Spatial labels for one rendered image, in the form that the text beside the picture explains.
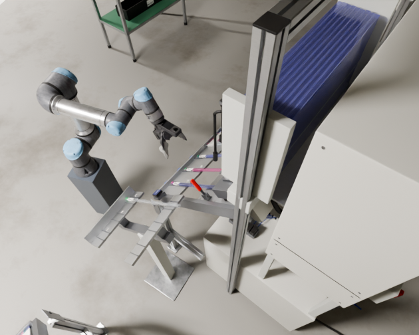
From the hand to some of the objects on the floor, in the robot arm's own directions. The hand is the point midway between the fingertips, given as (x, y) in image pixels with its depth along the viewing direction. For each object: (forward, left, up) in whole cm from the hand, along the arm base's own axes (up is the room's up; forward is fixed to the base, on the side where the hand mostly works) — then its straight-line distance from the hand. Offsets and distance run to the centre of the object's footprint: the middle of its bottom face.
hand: (177, 149), depth 155 cm
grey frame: (+32, +2, -90) cm, 96 cm away
